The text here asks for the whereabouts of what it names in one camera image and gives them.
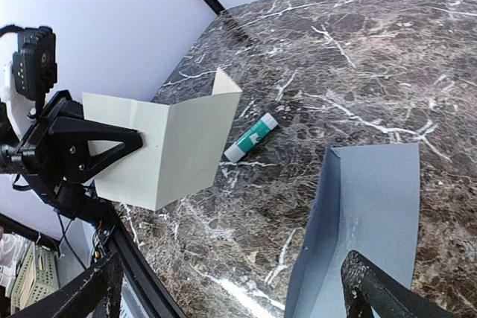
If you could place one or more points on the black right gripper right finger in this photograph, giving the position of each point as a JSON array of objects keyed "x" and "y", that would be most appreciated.
[{"x": 368, "y": 290}]

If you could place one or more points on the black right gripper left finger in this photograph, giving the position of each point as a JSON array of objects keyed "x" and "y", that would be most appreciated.
[{"x": 95, "y": 292}]

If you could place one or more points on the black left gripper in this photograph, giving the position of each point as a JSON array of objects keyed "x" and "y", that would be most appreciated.
[{"x": 60, "y": 151}]

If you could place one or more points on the grey-blue paper envelope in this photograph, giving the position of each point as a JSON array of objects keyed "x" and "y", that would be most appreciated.
[{"x": 368, "y": 200}]

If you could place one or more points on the cream letter paper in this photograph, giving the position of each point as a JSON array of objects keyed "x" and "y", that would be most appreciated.
[{"x": 183, "y": 144}]

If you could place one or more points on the green white glue stick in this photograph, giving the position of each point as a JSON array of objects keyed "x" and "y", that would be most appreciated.
[{"x": 251, "y": 138}]

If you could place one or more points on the beige perforated storage crate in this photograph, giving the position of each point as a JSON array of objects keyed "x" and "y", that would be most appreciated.
[{"x": 36, "y": 278}]

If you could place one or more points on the black front table rail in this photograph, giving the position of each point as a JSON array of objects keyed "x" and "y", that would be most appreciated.
[{"x": 153, "y": 297}]

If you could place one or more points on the small circuit board with wires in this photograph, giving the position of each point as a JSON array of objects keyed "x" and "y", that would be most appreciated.
[{"x": 100, "y": 239}]

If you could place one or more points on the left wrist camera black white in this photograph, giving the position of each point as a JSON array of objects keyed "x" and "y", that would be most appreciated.
[{"x": 29, "y": 76}]

